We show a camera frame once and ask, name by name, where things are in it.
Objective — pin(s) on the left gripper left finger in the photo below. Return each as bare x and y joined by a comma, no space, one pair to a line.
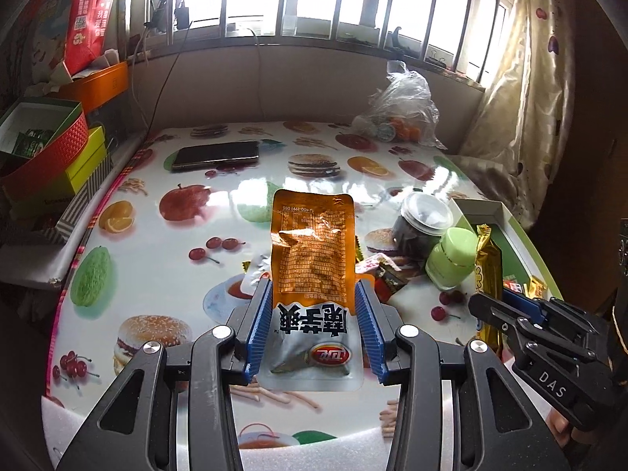
132,427

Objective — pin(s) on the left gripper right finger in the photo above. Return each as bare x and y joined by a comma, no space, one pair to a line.
459,407

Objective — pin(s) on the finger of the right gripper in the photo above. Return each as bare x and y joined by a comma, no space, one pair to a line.
497,314
529,307

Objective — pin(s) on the gold snack bar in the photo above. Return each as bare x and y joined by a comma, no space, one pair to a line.
488,280

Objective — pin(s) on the orange silver snack pouch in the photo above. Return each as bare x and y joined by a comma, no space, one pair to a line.
314,341

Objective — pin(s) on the red black candy packet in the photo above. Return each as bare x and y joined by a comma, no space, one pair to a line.
388,281

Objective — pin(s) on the clear jar with dark snacks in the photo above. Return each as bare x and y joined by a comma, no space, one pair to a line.
422,221

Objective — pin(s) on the yellow peanut candy packet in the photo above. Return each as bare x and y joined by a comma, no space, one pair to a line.
535,288

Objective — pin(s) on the green white cardboard tray box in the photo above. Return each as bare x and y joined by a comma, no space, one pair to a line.
520,259

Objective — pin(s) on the light green plastic jar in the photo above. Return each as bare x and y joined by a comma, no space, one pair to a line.
452,259

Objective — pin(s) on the fruit print tablecloth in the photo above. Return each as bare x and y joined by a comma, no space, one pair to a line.
169,255

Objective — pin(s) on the pink white nougat candy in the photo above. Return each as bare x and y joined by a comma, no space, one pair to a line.
373,262

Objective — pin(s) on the floral beige curtain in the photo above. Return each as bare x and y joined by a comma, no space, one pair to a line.
514,147

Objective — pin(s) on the striped black white box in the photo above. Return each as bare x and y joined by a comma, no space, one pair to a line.
68,221

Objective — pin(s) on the black smartphone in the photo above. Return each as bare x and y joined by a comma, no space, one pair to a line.
216,155

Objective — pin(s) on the clear plastic bag of items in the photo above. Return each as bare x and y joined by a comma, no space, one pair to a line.
403,112

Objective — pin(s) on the yellow green box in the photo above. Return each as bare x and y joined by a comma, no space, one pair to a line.
64,186

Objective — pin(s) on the red open gift box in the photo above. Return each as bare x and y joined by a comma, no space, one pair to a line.
41,137

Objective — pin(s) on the orange tin box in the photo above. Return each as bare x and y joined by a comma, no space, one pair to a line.
95,90

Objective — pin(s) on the red paper bag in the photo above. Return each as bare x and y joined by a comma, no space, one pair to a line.
87,24

